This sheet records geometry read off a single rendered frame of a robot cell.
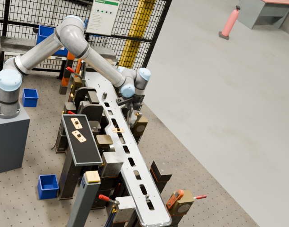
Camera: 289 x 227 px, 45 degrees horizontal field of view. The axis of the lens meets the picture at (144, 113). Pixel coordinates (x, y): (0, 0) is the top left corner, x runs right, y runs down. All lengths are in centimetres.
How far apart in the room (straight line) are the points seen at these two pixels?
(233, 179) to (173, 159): 144
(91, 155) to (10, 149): 54
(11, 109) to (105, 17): 129
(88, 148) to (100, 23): 138
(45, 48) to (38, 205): 88
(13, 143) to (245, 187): 266
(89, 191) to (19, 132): 57
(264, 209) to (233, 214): 138
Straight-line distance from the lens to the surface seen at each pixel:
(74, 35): 177
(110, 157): 192
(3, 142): 210
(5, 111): 199
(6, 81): 191
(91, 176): 172
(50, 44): 192
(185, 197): 198
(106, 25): 299
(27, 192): 220
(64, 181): 208
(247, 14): 903
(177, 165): 269
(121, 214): 182
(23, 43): 284
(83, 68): 246
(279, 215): 404
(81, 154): 181
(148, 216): 188
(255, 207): 392
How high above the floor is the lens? 242
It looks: 35 degrees down
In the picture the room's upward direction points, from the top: 23 degrees clockwise
